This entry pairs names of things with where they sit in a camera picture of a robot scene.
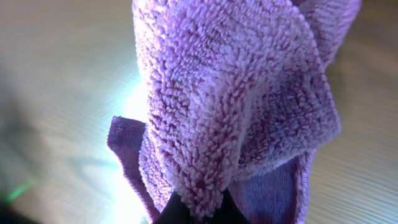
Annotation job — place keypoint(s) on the purple microfiber cloth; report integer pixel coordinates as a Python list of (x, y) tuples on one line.
[(237, 98)]

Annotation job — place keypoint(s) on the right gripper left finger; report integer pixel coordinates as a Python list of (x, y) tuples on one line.
[(175, 212)]

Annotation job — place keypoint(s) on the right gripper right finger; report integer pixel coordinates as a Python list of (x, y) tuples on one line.
[(229, 213)]

